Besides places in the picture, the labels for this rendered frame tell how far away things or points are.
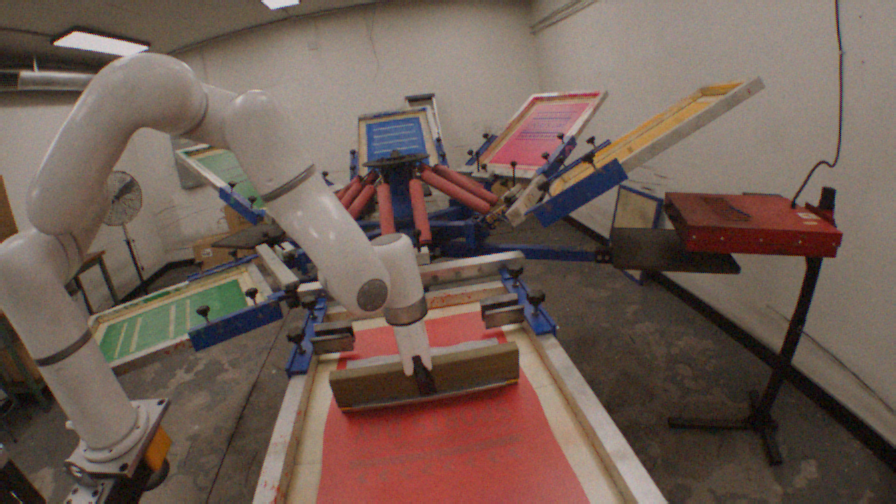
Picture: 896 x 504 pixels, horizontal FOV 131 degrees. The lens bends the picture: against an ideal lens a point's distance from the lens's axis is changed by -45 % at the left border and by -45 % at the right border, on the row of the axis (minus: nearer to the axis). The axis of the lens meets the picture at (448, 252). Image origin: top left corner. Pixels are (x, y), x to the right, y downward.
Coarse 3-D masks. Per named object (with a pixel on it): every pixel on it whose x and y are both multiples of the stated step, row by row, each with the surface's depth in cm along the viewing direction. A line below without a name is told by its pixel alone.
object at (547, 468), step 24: (480, 312) 99; (432, 336) 90; (456, 336) 89; (480, 336) 88; (504, 336) 87; (528, 384) 70; (528, 408) 64; (528, 432) 59; (552, 432) 58; (528, 456) 54; (552, 456) 53; (456, 480) 51; (480, 480) 51; (504, 480) 50; (528, 480) 49; (552, 480) 49; (576, 480) 48
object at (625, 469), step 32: (480, 288) 104; (352, 320) 101; (544, 352) 74; (576, 384) 63; (288, 416) 62; (576, 416) 60; (608, 416) 54; (288, 448) 55; (608, 448) 48; (288, 480) 51; (640, 480) 42
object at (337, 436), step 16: (368, 336) 93; (384, 336) 93; (352, 352) 87; (368, 352) 87; (384, 352) 86; (336, 368) 81; (336, 416) 67; (352, 416) 66; (336, 432) 63; (336, 448) 59; (336, 464) 55; (320, 480) 52; (336, 480) 52; (416, 480) 52; (432, 480) 52; (320, 496) 49; (336, 496) 49; (352, 496) 49; (368, 496) 49; (384, 496) 49; (400, 496) 49; (416, 496) 49; (432, 496) 49
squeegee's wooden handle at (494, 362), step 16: (464, 352) 67; (480, 352) 66; (496, 352) 66; (512, 352) 66; (352, 368) 65; (368, 368) 65; (384, 368) 65; (400, 368) 64; (432, 368) 65; (448, 368) 65; (464, 368) 66; (480, 368) 66; (496, 368) 67; (512, 368) 67; (336, 384) 63; (352, 384) 64; (368, 384) 64; (384, 384) 65; (400, 384) 65; (416, 384) 66; (448, 384) 67; (464, 384) 67; (336, 400) 65; (352, 400) 65; (368, 400) 66
